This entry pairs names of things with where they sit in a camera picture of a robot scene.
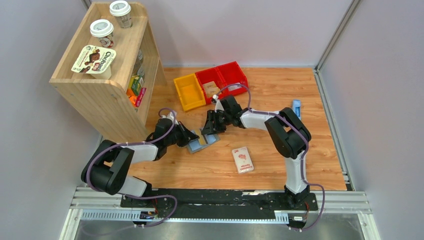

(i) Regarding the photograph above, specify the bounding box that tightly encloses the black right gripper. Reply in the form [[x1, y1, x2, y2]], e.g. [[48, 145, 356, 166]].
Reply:
[[201, 110, 232, 136]]

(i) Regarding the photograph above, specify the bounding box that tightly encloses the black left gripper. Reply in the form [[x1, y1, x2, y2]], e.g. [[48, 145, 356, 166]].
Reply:
[[165, 121, 200, 148]]

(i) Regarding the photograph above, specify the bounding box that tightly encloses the grey leather card holder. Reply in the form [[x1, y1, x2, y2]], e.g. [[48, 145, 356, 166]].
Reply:
[[187, 128, 220, 154]]

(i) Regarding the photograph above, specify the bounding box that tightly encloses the gold credit card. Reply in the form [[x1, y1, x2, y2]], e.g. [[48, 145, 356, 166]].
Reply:
[[198, 135, 209, 146]]

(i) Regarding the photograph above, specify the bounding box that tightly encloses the grey credit card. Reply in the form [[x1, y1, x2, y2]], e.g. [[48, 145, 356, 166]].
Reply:
[[227, 84, 242, 92]]

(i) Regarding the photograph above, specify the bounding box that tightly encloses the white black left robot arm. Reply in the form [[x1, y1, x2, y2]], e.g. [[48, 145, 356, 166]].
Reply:
[[81, 117, 199, 208]]

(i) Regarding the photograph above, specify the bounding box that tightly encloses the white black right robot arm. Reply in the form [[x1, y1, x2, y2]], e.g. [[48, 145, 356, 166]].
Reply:
[[201, 95, 312, 210]]

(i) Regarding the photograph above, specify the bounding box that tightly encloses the yellow plastic bin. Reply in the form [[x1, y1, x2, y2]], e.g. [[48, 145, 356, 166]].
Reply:
[[173, 73, 206, 112]]

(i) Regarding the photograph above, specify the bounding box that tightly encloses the red plastic bin middle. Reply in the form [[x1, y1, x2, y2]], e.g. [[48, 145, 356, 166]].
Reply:
[[195, 67, 227, 105]]

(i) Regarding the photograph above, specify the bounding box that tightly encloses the red plastic bin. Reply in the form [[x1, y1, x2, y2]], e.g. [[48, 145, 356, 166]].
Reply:
[[195, 67, 227, 105], [216, 61, 249, 97]]

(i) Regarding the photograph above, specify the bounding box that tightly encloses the white sponge packet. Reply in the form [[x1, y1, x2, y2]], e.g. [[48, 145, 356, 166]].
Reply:
[[231, 147, 255, 174]]

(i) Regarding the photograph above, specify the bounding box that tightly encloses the red plastic bin right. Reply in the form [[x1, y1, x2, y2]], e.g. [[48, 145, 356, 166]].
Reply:
[[216, 61, 249, 97]]

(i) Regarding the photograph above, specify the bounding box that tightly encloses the pink box on shelf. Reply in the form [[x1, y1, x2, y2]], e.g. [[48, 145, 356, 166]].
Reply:
[[135, 87, 147, 108]]

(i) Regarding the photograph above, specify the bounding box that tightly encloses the orange box on shelf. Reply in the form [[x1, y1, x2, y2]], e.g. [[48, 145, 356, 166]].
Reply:
[[126, 88, 138, 108]]

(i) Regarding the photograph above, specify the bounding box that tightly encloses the green box on shelf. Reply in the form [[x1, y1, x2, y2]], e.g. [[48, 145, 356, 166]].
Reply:
[[128, 75, 144, 96]]

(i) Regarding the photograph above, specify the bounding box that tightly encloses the clear jar on shelf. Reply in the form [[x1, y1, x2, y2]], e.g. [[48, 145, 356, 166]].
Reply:
[[132, 49, 145, 79]]

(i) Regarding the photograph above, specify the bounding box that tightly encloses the blue toothbrush package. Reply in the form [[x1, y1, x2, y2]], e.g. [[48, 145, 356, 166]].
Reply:
[[291, 99, 301, 119]]

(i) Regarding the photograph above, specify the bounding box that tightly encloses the wooden shelf unit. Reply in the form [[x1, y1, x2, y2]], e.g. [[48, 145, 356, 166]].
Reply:
[[49, 1, 167, 143]]

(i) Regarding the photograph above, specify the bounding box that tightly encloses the Chobani yogurt cup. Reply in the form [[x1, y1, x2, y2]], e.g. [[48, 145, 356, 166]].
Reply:
[[71, 45, 117, 80]]

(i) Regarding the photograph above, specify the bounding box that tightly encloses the white lidded cup front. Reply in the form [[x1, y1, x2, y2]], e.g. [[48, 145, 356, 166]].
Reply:
[[89, 19, 115, 48]]

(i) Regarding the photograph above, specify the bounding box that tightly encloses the white lidded cup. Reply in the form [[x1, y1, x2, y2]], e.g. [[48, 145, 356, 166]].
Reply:
[[109, 0, 133, 29], [89, 19, 115, 48]]

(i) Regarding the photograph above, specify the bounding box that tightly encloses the white lidded cup back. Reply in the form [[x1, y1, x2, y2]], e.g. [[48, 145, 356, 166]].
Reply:
[[109, 0, 133, 29]]

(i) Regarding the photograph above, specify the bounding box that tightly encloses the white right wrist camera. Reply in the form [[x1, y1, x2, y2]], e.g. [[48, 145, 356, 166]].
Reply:
[[211, 94, 224, 112]]

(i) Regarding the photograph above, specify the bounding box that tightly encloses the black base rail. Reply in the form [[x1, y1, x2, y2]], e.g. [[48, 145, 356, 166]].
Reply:
[[120, 188, 319, 220]]

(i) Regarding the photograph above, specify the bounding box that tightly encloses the grey slotted cable duct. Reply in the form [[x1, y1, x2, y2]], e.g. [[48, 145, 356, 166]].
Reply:
[[80, 209, 290, 224]]

